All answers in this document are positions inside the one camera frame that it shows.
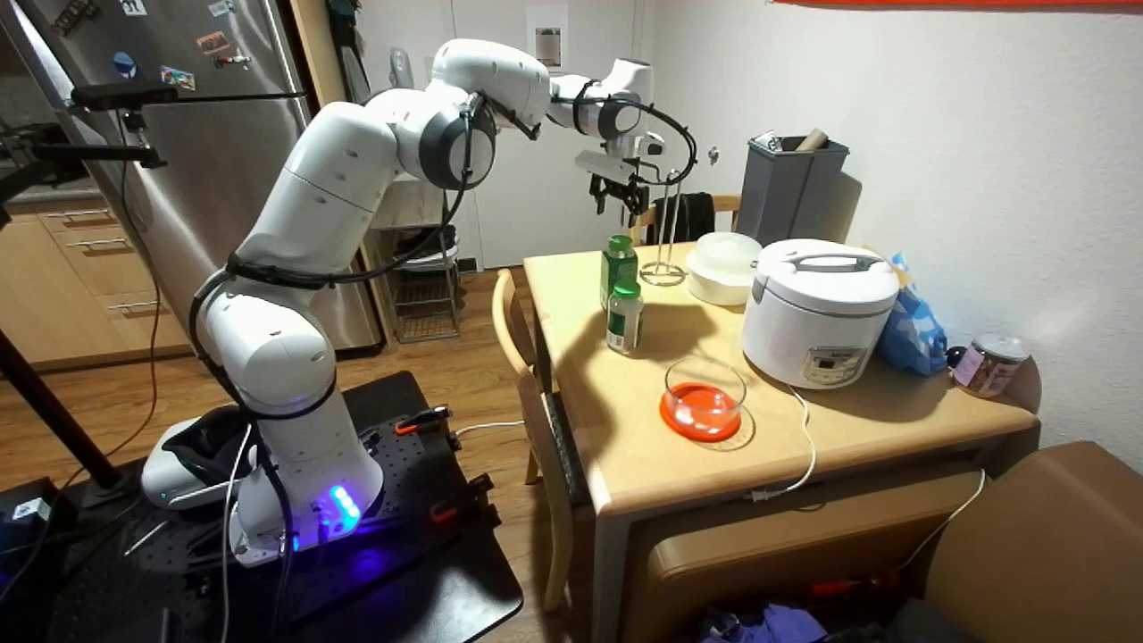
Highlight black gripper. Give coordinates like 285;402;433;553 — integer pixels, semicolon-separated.
575;146;657;222

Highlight metal frame stool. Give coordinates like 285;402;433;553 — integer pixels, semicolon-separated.
376;219;470;349

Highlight purple clothes pile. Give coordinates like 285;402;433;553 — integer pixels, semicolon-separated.
692;597;836;643

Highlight wooden cabinet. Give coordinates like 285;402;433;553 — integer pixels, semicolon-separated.
0;188;194;375

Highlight white cooker power cord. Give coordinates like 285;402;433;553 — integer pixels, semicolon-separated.
746;383;825;508

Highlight light wooden slatted chair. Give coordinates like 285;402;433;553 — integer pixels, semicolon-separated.
489;265;590;620

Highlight light wooden table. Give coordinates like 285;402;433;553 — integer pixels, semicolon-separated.
519;244;1042;643

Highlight blue plastic bag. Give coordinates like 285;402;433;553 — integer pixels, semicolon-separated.
876;250;955;383

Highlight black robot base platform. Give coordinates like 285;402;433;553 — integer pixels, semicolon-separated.
45;369;530;643

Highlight small wall photo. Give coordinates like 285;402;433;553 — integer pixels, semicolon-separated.
530;24;568;71

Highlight white lidded bowl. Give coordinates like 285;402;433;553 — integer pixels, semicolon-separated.
682;227;764;309

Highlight green plastic container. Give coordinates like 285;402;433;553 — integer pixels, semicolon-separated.
598;233;642;306

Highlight black tripod camera stand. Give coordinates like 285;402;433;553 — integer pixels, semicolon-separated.
0;75;306;491

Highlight pink labelled jar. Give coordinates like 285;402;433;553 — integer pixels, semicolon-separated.
945;327;1035;402

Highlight clear glass bowl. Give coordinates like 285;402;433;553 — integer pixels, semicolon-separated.
662;352;752;439

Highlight grey plastic bin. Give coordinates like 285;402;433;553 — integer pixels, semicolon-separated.
731;124;856;250

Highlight wooden chair with jacket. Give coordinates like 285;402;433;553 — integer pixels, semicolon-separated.
626;188;743;250

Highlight wire stand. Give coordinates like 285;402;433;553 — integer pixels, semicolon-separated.
635;174;692;288

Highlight stainless steel fridge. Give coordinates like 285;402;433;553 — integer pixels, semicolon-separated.
0;0;389;362

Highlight white rice cooker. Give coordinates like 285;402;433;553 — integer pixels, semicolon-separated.
741;237;902;391

